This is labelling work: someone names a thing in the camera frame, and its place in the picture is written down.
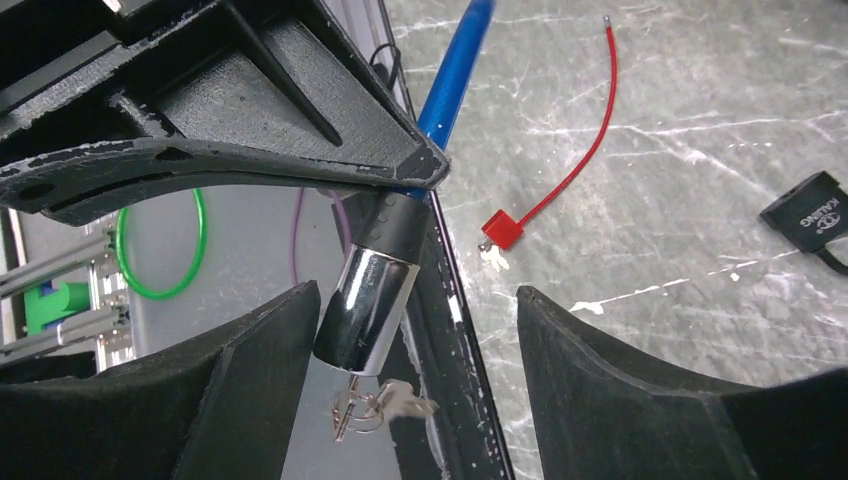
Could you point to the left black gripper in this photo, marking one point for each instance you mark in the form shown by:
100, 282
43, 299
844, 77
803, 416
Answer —
108, 103

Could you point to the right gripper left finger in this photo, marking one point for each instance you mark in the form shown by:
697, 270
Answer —
220, 405

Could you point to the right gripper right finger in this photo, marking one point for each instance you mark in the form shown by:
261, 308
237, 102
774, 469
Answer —
604, 409

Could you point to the green plastic block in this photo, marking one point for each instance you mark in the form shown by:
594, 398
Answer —
46, 304

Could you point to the silver key bunch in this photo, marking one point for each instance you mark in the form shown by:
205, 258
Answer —
353, 411

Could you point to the green cable lock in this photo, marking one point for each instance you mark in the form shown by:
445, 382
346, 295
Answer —
160, 254

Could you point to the aluminium frame rail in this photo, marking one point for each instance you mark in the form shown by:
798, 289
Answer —
103, 331

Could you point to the blue cable lock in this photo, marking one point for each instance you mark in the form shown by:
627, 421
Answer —
365, 309

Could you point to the black padlock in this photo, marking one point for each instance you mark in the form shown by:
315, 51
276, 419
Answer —
810, 215

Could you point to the red cable lock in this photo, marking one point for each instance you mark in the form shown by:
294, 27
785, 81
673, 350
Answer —
560, 108

